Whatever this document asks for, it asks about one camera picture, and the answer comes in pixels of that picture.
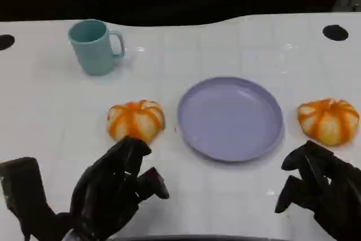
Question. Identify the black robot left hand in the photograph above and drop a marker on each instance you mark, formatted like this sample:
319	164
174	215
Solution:
104	184

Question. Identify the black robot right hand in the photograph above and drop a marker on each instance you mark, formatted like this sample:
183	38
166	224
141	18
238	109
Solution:
335	190

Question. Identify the orange white toy bread roll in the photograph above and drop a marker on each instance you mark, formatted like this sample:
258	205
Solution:
135	119
328	122

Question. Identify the lilac plate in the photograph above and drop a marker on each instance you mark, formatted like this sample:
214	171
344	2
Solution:
229	119

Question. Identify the pale green mug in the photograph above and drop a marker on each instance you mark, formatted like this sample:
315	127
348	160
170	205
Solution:
93	54

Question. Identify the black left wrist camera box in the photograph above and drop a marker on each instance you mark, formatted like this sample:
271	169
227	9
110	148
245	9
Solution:
19	179

